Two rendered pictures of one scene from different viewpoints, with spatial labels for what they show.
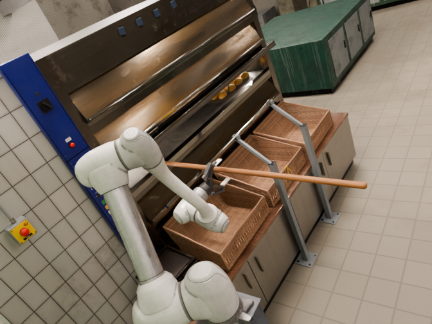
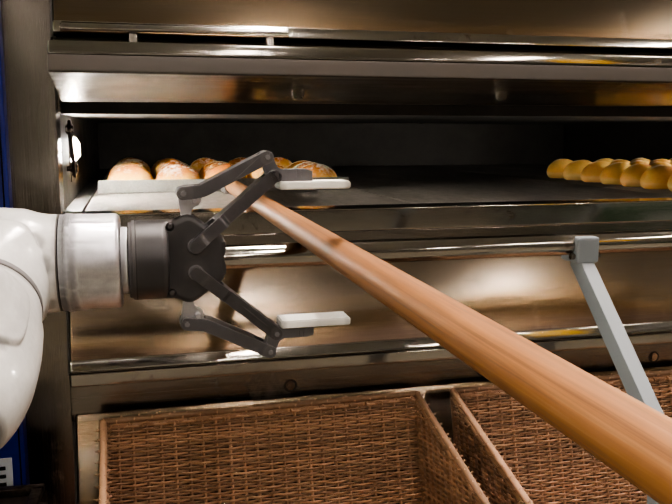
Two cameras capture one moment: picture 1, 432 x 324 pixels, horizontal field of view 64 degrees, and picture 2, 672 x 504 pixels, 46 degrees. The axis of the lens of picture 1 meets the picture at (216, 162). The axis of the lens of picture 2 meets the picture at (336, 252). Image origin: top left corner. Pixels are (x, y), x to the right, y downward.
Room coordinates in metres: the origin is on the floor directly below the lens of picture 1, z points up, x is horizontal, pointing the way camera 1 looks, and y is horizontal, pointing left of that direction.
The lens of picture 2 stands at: (1.02, -0.36, 1.31)
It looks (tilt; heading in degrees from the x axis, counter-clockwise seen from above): 9 degrees down; 26
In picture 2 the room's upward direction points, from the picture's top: straight up
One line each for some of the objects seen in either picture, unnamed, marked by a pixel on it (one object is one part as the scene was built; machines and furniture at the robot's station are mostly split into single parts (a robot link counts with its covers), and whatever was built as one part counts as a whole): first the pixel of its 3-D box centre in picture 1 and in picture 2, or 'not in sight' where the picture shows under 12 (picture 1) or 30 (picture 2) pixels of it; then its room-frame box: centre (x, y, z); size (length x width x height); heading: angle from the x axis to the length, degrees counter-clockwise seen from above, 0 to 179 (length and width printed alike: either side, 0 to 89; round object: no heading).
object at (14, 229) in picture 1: (21, 230); not in sight; (1.55, 1.01, 1.46); 0.10 x 0.07 x 0.10; 130
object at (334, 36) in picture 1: (299, 49); not in sight; (5.84, -2.12, 0.41); 2.06 x 1.88 x 0.82; 131
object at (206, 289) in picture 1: (208, 288); not in sight; (0.98, 0.23, 1.17); 0.18 x 0.16 x 0.22; 87
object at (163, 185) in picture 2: not in sight; (219, 179); (2.64, 0.73, 1.20); 0.55 x 0.36 x 0.03; 130
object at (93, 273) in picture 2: (198, 195); (95, 261); (1.58, 0.16, 1.19); 0.09 x 0.06 x 0.09; 40
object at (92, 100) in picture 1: (179, 43); not in sight; (2.54, -0.11, 1.80); 1.79 x 0.11 x 0.19; 130
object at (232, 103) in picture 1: (211, 121); (563, 212); (2.56, -0.10, 1.16); 1.80 x 0.06 x 0.04; 130
